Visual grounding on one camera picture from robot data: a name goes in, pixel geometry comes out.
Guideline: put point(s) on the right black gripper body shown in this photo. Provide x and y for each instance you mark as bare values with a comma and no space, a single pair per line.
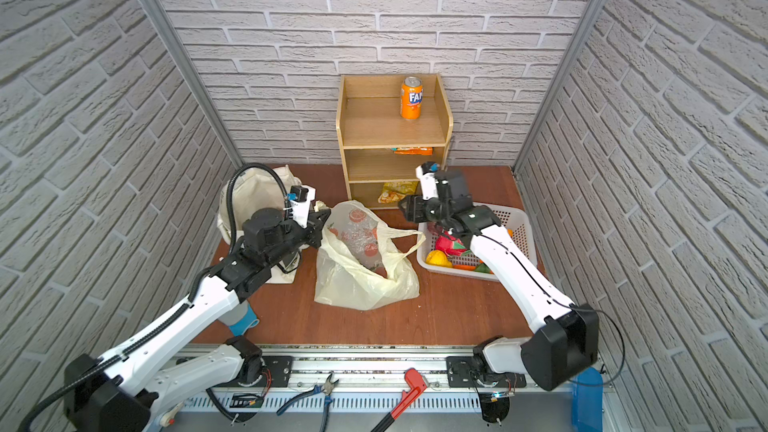
441,212

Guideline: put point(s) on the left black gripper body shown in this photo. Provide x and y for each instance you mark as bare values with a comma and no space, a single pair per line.
318,223

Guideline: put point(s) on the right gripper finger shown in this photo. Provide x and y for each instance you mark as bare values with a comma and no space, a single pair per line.
413,212
412,200

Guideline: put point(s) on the yellow chips bag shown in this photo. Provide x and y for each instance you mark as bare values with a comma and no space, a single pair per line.
393,192

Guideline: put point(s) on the white floral canvas tote bag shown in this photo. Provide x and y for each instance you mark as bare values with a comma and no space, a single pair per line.
254,190

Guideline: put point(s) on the cream plastic grocery bag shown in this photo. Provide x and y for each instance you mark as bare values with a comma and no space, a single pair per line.
363,263

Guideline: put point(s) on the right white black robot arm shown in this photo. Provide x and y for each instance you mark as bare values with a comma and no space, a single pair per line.
565,336

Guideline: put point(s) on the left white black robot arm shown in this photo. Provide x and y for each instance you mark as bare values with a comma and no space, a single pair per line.
129,387

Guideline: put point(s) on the pink dragon fruit toy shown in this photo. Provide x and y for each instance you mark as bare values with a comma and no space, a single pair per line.
450,246

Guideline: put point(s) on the yellow lemon toy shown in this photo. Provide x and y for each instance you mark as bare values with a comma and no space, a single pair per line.
438,258

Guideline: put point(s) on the orange Fox's candy bag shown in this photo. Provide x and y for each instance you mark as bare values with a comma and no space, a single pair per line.
421,151

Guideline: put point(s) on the white plastic basket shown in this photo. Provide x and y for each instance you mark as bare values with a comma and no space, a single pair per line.
467,265

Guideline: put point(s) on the wooden shelf unit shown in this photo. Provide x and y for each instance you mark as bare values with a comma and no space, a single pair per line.
369,126

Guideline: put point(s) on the grey blue work glove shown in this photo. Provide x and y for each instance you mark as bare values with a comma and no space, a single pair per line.
240,319

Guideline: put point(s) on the orange Fanta can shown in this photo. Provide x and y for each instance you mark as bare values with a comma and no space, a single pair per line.
411,98

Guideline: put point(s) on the red black clamp tool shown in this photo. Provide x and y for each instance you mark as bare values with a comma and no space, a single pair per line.
417,386

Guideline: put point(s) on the blue plastic container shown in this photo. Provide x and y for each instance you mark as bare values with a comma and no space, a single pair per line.
587,402

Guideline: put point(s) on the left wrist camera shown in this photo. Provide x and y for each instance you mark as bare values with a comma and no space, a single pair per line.
300,203

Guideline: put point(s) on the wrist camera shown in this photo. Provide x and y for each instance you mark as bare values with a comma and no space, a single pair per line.
426,176
300,203

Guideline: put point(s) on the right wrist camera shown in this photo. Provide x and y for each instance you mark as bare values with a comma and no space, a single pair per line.
426,176

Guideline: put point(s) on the aluminium mounting rail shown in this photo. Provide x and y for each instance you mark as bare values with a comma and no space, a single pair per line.
353,379

